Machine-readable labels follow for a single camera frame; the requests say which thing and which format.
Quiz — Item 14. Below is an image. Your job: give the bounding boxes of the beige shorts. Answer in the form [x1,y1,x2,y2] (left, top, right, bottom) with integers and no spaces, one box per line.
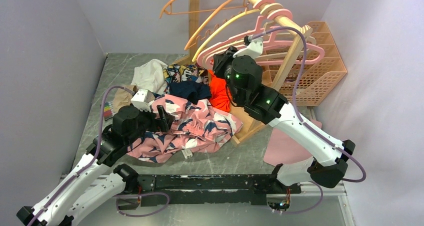
[110,89,133,114]

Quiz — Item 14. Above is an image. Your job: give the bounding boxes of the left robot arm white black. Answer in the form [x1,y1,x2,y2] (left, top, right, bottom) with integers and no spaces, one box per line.
[16,105,175,225]

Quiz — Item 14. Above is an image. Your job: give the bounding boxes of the yellow hanger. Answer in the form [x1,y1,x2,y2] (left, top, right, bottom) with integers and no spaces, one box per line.
[191,9,259,62]

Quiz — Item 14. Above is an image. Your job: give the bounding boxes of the yellow black patterned garment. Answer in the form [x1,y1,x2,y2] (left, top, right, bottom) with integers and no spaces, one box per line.
[163,64,209,85]

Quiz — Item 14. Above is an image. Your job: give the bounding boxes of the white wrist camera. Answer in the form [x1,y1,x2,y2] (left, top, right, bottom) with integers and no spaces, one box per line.
[131,89,156,112]
[232,36,264,59]

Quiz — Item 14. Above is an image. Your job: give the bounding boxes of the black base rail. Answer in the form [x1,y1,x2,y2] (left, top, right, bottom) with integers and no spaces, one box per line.
[59,174,347,207]

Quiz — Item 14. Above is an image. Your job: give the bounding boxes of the navy blue shorts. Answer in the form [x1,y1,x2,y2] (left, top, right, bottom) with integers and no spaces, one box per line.
[168,81,212,104]

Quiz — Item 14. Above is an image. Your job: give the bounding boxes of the peach plastic file organizer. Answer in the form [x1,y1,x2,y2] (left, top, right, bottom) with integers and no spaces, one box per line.
[256,21,347,106]

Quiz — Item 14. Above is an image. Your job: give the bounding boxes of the front orange hanger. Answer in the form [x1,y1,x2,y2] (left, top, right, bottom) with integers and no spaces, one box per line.
[184,0,244,50]

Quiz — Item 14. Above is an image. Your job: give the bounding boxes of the wooden clothes rack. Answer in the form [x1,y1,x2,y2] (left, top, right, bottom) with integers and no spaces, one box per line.
[172,0,314,148]

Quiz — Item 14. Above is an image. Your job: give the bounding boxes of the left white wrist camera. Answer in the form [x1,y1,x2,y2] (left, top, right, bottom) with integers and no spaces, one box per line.
[131,89,156,112]

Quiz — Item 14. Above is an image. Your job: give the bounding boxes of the pink clipboard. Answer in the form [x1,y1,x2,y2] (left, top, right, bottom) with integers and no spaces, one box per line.
[263,128,312,166]

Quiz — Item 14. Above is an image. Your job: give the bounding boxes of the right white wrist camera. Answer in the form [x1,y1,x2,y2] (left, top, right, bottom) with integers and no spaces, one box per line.
[232,36,264,59]

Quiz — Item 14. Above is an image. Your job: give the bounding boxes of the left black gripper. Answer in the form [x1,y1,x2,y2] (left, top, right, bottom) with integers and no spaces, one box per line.
[125,104,175,145]

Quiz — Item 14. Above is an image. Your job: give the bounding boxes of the orange shorts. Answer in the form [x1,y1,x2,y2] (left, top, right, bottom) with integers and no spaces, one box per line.
[208,70,231,112]

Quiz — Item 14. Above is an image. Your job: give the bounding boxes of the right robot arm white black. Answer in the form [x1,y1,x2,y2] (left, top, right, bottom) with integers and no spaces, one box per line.
[212,46,355,193]

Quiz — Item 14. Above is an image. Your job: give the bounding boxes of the pink patterned shorts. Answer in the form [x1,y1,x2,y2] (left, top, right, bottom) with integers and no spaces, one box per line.
[127,94,243,163]

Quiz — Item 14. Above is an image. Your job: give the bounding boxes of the white garment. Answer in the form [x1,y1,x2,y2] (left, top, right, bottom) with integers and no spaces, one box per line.
[131,59,168,94]

